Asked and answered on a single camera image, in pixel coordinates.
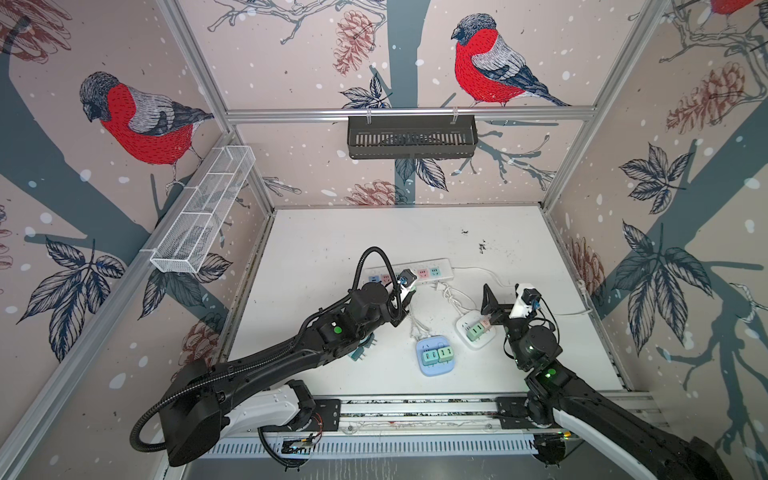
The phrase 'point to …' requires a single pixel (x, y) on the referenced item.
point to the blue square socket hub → (435, 355)
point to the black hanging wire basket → (412, 137)
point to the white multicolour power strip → (425, 272)
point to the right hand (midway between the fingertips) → (499, 289)
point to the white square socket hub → (466, 322)
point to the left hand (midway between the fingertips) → (409, 288)
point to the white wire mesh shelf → (199, 214)
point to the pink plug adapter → (485, 323)
